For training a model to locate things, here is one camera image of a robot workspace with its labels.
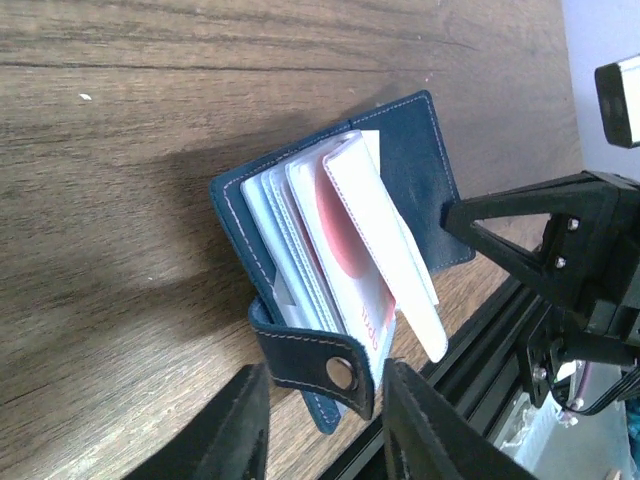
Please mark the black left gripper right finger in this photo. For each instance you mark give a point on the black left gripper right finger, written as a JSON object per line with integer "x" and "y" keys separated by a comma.
{"x": 424, "y": 437}

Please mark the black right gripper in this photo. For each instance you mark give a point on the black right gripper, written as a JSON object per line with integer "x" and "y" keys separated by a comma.
{"x": 587, "y": 262}

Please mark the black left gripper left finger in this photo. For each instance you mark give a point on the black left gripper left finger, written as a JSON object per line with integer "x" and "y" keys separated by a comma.
{"x": 227, "y": 439}

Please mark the blue leather card holder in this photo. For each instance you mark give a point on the blue leather card holder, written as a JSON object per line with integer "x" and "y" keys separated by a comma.
{"x": 391, "y": 171}

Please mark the white card with red dot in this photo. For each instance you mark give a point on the white card with red dot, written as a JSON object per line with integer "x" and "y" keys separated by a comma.
{"x": 362, "y": 298}

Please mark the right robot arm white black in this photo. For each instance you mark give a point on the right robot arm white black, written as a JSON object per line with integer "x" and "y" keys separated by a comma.
{"x": 581, "y": 387}

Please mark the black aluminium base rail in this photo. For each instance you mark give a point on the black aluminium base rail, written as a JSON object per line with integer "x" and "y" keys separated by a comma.
{"x": 479, "y": 377}

